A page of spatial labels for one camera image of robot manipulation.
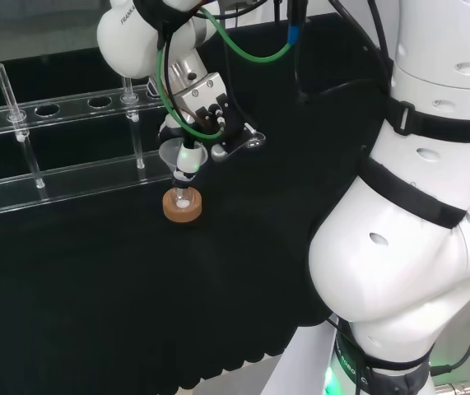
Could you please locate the small glass round-bottom flask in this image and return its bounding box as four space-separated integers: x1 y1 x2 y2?
170 177 195 211

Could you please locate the brown cork ring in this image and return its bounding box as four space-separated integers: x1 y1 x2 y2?
161 186 203 225

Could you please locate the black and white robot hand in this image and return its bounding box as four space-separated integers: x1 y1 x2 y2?
158 71 257 183

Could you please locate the clear glass weighing funnel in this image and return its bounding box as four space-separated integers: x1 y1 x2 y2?
242 124 268 150

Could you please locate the clear acrylic funnel stand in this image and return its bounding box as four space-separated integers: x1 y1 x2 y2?
0 63 178 216

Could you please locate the black bench cloth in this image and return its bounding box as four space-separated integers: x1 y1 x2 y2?
0 12 396 391

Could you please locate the clear plastic funnel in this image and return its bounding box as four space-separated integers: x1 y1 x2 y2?
159 138 209 183

